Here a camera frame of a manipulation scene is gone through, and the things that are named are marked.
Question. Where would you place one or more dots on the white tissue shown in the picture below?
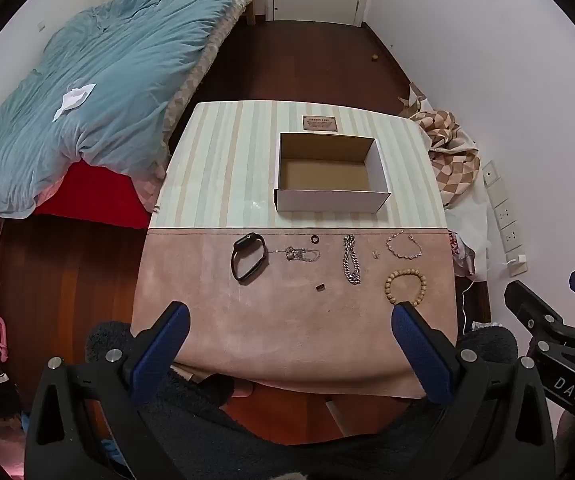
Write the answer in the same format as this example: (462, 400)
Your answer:
(73, 100)

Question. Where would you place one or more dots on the red and white printed cloth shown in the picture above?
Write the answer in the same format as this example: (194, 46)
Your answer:
(462, 255)

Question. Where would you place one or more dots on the beige checkered cloth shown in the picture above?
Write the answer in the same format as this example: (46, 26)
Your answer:
(447, 160)

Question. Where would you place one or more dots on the black smart band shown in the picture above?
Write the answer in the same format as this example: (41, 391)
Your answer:
(248, 239)

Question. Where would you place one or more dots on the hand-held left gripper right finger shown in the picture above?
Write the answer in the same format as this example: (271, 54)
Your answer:
(417, 345)

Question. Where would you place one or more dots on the white charger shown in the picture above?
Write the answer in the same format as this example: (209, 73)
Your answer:
(520, 265)

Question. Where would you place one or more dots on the striped tablecloth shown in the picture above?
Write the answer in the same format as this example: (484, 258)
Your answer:
(217, 170)

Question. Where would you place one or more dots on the white wall socket panel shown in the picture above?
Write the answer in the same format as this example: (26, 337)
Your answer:
(505, 215)

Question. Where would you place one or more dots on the dark fuzzy clothing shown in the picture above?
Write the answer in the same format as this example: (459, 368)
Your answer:
(267, 460)

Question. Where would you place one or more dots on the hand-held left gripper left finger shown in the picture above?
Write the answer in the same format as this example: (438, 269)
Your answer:
(167, 340)

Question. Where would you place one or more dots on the bed with blue duvet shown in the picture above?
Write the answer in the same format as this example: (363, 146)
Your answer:
(117, 85)
(97, 195)

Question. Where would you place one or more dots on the brown tablecloth label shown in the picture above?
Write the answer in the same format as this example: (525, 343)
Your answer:
(320, 123)

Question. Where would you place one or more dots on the white cardboard box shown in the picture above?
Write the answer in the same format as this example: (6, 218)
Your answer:
(327, 202)

